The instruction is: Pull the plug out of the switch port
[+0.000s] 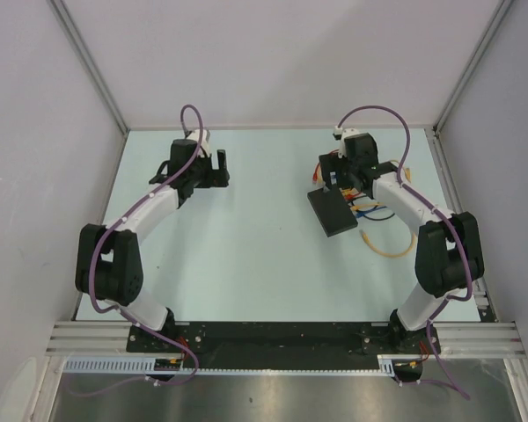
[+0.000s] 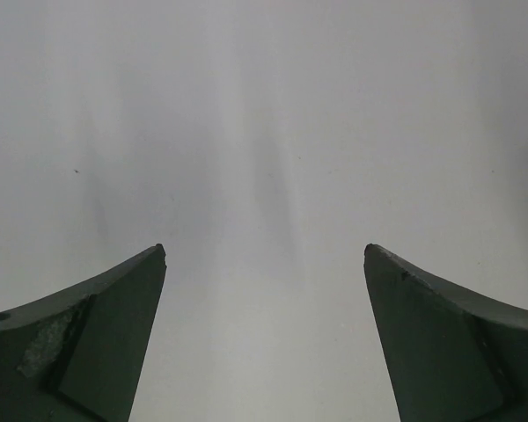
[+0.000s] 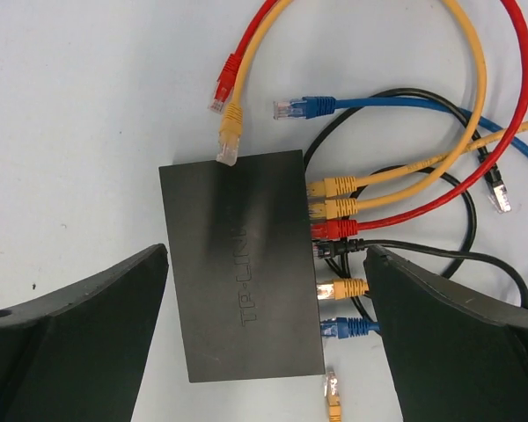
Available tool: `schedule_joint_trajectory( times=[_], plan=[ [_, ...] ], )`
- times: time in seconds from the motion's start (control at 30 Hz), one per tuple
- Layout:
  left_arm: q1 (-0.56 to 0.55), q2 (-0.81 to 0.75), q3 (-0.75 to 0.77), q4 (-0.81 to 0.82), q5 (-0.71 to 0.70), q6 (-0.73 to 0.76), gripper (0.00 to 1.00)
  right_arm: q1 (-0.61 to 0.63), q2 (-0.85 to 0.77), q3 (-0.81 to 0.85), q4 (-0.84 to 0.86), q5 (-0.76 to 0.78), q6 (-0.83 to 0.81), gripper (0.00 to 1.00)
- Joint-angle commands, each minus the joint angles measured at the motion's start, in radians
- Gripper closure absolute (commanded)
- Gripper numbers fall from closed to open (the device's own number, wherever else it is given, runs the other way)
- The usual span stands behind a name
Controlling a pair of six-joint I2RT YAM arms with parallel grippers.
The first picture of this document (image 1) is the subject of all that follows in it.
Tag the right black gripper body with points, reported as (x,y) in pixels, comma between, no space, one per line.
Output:
(342,168)

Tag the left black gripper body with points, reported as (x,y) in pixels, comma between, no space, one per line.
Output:
(204,176)

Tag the yellow ethernet cable pulled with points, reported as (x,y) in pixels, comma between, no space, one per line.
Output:
(317,175)

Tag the black network switch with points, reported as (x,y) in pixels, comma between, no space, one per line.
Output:
(332,210)

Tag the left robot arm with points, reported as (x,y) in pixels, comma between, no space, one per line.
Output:
(109,263)

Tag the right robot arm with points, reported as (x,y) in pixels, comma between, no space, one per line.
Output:
(448,254)

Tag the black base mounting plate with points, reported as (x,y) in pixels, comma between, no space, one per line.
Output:
(283,346)

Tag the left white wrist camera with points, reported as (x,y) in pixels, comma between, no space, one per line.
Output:
(201,140)

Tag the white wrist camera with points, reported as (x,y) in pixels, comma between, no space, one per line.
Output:
(201,140)
(341,135)

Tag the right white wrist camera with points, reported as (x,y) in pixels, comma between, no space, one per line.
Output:
(341,135)

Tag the slotted cable duct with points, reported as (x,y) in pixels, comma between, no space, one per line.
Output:
(153,366)

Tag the aluminium front rail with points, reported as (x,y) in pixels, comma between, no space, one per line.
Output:
(458,340)

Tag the left aluminium frame post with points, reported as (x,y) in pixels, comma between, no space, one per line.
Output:
(77,42)

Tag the aluminium frame post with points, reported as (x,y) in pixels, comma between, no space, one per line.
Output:
(491,29)
(77,42)

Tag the right aluminium frame post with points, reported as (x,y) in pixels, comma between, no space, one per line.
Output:
(491,29)

